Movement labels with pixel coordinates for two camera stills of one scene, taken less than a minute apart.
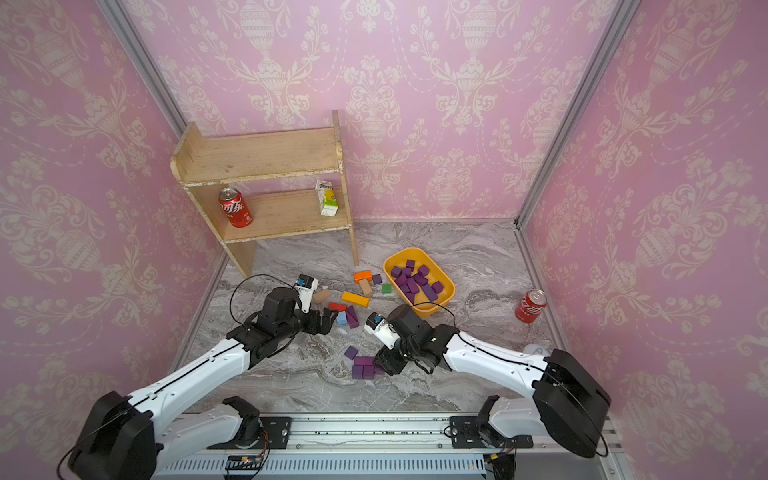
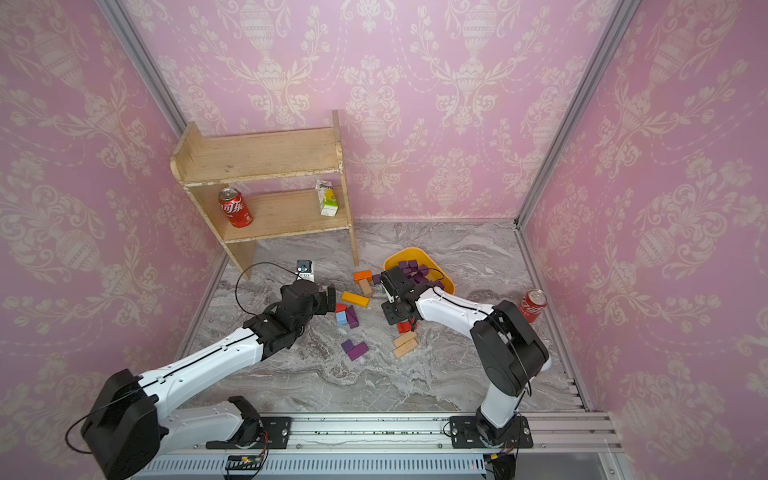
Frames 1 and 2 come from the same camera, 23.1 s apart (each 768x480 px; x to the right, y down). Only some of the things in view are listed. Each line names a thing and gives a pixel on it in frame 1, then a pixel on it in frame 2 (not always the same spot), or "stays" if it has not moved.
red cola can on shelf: x=235 y=208 stays
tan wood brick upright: x=367 y=290 stays
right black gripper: x=388 y=362 -> x=391 y=317
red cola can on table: x=531 y=306 stays
